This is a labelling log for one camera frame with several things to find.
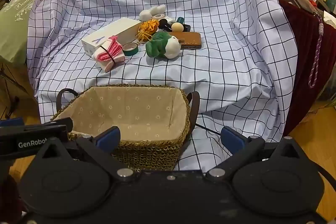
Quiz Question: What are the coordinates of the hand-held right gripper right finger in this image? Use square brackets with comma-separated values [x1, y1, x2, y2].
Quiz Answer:
[206, 126, 306, 182]

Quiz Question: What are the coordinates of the pink and white cloth bundle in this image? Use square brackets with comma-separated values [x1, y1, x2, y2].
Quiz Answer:
[92, 35, 126, 73]

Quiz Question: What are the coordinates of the woven basket with fabric lining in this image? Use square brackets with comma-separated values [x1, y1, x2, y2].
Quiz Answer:
[50, 84, 200, 172]

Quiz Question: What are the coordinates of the green and white plush toy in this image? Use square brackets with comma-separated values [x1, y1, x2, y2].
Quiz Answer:
[146, 31, 181, 60]

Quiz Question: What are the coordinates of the white fluffy plush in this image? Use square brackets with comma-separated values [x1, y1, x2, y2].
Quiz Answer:
[139, 4, 166, 22]

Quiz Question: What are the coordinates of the white cardboard box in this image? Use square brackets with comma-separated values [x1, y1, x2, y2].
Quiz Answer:
[81, 17, 142, 55]

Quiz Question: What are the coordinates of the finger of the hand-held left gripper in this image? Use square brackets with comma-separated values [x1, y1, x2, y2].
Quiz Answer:
[0, 117, 25, 128]
[42, 117, 73, 132]

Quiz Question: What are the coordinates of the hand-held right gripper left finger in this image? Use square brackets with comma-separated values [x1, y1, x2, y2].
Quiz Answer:
[37, 126, 137, 182]

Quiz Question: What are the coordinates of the green printed bag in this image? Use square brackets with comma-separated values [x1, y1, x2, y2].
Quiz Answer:
[0, 0, 42, 67]

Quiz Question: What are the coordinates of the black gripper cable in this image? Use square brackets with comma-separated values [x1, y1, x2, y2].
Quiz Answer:
[314, 161, 336, 184]

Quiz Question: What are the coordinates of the green box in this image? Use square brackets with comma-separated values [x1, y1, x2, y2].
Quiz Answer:
[319, 0, 336, 12]

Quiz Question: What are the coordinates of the dark red velvet cloth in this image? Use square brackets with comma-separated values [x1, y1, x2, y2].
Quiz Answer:
[278, 0, 336, 135]

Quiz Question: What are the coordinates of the brown leather case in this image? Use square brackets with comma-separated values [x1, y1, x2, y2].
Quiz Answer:
[168, 32, 202, 50]

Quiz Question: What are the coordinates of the black foam microphone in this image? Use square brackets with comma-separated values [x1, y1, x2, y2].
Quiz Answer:
[159, 19, 174, 31]

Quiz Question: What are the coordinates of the orange tassel ornament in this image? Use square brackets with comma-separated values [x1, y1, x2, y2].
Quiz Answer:
[136, 19, 159, 43]

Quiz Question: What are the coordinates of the white checked cloth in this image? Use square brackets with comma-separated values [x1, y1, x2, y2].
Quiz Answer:
[26, 0, 300, 172]

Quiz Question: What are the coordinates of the white tissue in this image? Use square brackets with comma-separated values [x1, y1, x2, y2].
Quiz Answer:
[324, 11, 336, 28]

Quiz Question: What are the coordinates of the green tape roll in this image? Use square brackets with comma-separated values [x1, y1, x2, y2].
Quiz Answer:
[122, 42, 138, 56]

